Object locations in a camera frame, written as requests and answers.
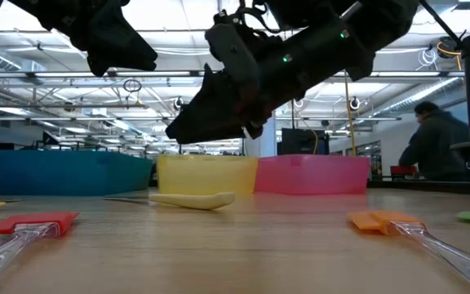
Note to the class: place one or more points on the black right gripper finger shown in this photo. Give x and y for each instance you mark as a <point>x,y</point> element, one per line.
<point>214,114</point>

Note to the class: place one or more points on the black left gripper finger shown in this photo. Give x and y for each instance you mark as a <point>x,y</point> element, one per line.
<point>121,49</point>

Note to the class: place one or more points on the orange silicone spatula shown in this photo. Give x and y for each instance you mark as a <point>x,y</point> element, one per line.
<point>373,220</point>

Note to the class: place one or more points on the red silicone spatula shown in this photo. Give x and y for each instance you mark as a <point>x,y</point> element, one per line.
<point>35,220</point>

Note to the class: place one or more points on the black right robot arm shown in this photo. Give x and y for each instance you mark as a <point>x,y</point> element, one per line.
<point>382,16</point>

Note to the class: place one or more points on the long ceiling light strip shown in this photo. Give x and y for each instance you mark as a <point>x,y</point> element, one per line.
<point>153,74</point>

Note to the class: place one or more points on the yellow translucent plastic bin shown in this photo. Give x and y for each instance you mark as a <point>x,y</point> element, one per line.
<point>206,173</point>

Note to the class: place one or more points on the white square column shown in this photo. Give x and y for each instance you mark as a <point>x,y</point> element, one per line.
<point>268,143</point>

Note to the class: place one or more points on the black cabinet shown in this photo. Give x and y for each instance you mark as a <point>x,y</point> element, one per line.
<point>298,142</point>

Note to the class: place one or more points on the pink translucent plastic bin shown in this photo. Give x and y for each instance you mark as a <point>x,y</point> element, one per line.
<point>312,173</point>

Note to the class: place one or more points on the blue plastic bin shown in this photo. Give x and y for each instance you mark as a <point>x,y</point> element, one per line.
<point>72,171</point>

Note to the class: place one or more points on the red chair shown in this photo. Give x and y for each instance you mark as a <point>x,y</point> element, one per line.
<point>403,170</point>

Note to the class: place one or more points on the person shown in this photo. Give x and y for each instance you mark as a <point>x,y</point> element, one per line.
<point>435,143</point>

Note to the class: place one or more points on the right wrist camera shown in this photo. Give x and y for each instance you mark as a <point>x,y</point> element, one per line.
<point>231,49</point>

